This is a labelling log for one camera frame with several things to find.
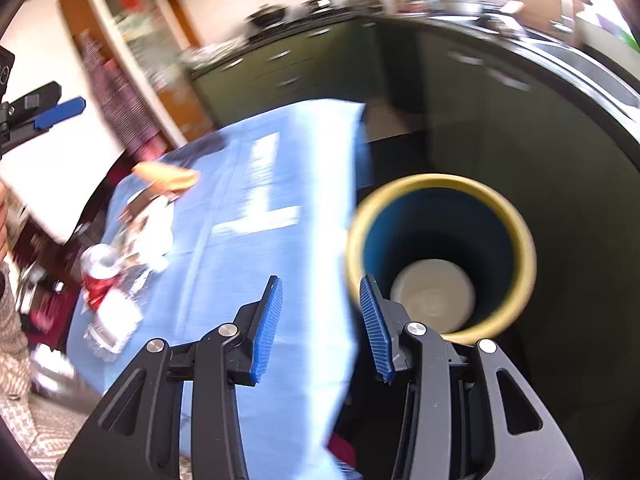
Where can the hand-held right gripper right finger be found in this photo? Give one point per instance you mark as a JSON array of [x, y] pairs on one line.
[[375, 332]]

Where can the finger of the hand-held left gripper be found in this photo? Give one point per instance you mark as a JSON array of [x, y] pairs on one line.
[[57, 111], [37, 96]]

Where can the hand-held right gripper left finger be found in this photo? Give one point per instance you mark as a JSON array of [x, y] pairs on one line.
[[265, 332]]

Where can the blue bin with yellow rim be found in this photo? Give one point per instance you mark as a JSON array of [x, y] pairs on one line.
[[440, 230]]

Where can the red and white carton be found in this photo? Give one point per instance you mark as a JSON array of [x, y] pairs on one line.
[[142, 207]]

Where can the white tissue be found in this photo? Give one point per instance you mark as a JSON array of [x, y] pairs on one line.
[[155, 242]]

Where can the white trash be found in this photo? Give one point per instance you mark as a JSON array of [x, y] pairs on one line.
[[119, 317]]

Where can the red soda can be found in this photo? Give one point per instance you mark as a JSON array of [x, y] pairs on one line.
[[97, 285]]

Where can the person's left forearm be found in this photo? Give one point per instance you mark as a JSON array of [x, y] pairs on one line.
[[12, 330]]

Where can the checkered hanging cloth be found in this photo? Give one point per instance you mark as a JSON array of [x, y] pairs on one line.
[[120, 100]]

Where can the wooden display cabinet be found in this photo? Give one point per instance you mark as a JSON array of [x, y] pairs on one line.
[[175, 105]]

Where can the light blue tablecloth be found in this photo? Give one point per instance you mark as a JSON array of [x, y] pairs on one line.
[[280, 185]]

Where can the black wok with lid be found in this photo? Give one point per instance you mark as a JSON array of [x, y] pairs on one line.
[[267, 16]]

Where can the green kitchen cabinets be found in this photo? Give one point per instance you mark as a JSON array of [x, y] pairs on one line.
[[310, 67]]

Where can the steel sink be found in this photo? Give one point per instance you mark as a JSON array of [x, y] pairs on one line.
[[590, 67]]

